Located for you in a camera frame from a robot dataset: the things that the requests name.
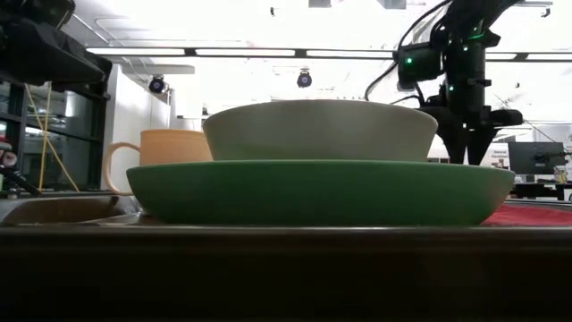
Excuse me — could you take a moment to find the ceiling linear light strip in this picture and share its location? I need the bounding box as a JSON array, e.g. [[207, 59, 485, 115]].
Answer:
[[84, 47, 572, 63]]

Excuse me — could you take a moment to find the orange plastic mug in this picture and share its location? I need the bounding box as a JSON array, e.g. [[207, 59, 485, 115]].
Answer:
[[103, 129, 214, 197]]

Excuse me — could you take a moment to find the person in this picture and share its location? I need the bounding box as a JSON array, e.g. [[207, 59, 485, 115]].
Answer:
[[0, 133, 21, 198]]

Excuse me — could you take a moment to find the black computer monitor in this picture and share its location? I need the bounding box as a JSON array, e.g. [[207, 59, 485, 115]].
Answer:
[[508, 141, 568, 176]]

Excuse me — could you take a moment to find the red cloth napkin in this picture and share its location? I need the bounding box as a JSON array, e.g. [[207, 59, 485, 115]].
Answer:
[[480, 203, 572, 228]]

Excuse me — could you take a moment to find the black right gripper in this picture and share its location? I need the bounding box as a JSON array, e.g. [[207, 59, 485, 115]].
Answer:
[[417, 39, 525, 166]]

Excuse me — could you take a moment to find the yellow hanging cable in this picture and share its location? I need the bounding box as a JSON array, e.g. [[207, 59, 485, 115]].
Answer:
[[24, 82, 80, 193], [38, 82, 54, 192]]

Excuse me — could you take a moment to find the black background desk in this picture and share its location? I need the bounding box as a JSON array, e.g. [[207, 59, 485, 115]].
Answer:
[[511, 181, 572, 201]]

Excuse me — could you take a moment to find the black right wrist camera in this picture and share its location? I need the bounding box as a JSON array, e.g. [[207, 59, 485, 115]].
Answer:
[[395, 43, 444, 89]]

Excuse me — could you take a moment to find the dark brown serving tray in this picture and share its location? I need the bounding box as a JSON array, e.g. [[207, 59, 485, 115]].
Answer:
[[0, 194, 572, 322]]

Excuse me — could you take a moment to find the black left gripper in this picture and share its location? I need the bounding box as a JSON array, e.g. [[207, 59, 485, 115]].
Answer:
[[0, 20, 113, 90]]

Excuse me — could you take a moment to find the grey plastic bowl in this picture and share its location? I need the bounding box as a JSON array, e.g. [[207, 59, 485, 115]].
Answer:
[[202, 98, 439, 163]]

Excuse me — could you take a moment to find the green plastic plate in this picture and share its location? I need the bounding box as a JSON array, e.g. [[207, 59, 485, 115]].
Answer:
[[126, 159, 517, 227]]

